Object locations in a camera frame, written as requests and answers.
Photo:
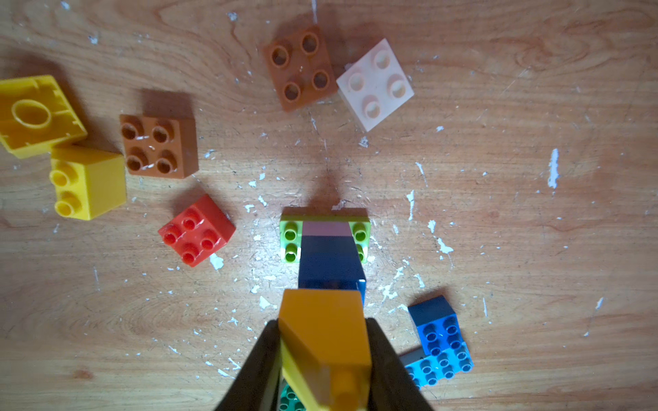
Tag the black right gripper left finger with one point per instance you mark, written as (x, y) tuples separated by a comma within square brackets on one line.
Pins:
[(257, 385)]

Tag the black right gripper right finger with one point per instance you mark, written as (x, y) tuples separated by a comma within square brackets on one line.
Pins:
[(391, 386)]

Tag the dark green lego plate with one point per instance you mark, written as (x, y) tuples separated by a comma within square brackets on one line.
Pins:
[(289, 401)]

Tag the yellow lego brick small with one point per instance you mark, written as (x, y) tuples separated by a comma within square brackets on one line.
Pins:
[(325, 350)]

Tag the dark blue lego brick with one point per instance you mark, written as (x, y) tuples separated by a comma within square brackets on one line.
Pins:
[(437, 325)]

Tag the lime green lego brick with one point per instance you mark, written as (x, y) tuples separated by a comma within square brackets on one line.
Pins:
[(291, 229)]

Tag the lilac lego brick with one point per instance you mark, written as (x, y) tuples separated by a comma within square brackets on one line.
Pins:
[(326, 228)]

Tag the light blue lego plate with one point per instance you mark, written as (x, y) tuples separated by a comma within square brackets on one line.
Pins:
[(429, 370)]

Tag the red lego brick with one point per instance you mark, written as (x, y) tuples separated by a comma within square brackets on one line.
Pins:
[(198, 232)]

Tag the brown lego brick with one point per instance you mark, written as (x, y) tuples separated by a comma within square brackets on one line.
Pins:
[(159, 146), (300, 67)]

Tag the yellow lego brick front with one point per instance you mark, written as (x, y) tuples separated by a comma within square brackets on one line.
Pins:
[(88, 182)]

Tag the white lego brick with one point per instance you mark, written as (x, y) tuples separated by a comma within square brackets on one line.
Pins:
[(375, 86)]

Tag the yellow lego brick rear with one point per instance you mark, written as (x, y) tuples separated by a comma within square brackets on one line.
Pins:
[(36, 116)]

